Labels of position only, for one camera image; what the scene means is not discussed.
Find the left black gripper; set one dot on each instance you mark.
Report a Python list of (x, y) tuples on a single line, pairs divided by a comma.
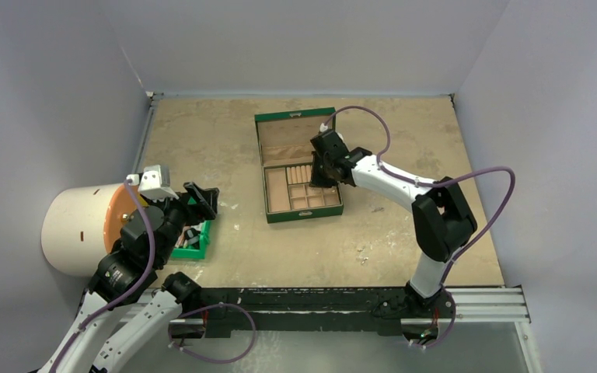
[(207, 196)]

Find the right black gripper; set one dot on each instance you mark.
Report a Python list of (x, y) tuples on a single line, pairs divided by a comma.
[(326, 168)]

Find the green jewelry box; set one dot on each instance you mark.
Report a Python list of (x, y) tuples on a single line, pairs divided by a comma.
[(286, 161)]

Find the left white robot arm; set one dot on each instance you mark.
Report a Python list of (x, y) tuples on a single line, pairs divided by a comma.
[(96, 340)]

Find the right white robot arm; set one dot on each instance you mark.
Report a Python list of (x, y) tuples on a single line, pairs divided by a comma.
[(442, 218)]

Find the green plastic bin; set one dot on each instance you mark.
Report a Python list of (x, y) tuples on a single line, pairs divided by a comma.
[(193, 239)]

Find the white cylinder with orange lid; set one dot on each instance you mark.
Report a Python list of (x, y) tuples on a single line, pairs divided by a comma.
[(82, 224)]

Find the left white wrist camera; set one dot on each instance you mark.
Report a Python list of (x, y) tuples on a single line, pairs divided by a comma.
[(155, 181)]

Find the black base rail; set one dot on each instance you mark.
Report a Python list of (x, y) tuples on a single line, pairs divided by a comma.
[(386, 311)]

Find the aluminium rail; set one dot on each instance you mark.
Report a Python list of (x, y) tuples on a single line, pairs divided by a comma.
[(490, 305)]

